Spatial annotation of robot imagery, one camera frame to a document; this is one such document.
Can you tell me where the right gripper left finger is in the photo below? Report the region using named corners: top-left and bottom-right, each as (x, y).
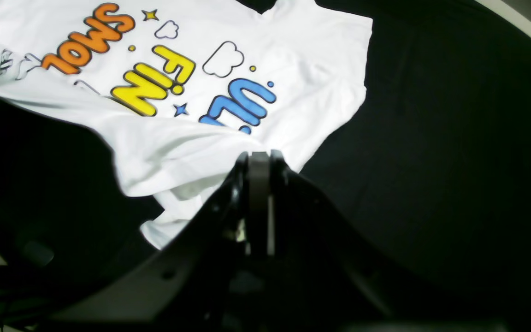
top-left (49, 153), bottom-right (271, 332)

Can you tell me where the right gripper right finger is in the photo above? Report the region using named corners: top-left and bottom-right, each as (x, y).
top-left (268, 150), bottom-right (508, 332)

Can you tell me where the white printed t-shirt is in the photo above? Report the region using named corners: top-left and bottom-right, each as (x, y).
top-left (0, 0), bottom-right (373, 249)

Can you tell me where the black table cloth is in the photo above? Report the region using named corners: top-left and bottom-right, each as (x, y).
top-left (0, 0), bottom-right (531, 332)

